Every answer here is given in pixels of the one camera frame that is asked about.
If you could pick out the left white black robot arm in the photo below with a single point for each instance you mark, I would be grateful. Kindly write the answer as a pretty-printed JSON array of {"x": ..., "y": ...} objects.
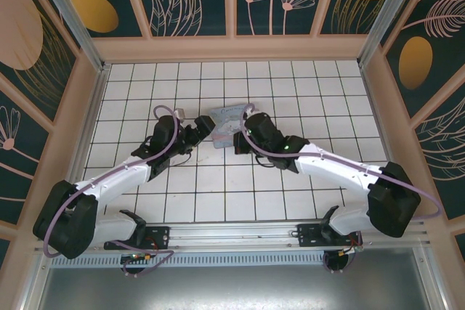
[{"x": 109, "y": 179}]

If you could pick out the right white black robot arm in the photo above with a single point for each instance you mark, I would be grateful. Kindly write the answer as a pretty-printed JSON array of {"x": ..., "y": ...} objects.
[{"x": 338, "y": 166}]

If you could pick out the small circuit board with connector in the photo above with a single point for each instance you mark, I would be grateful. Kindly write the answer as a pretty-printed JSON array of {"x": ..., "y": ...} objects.
[
  {"x": 138, "y": 257},
  {"x": 350, "y": 250}
]

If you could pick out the grey metal sheet panel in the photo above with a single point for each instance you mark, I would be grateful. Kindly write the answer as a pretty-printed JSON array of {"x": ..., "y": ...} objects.
[{"x": 232, "y": 288}]

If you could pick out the aluminium mounting rail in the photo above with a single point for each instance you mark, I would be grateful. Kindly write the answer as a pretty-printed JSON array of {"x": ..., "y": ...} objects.
[{"x": 232, "y": 233}]

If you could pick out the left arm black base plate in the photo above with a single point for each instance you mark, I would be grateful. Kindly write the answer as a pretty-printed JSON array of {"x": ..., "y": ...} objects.
[{"x": 160, "y": 233}]

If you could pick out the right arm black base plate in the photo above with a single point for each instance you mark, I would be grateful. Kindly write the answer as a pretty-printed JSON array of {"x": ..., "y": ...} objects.
[{"x": 309, "y": 233}]

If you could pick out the aluminium frame post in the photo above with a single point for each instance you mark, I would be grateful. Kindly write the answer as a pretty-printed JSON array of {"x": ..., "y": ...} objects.
[
  {"x": 72, "y": 19},
  {"x": 388, "y": 16}
]

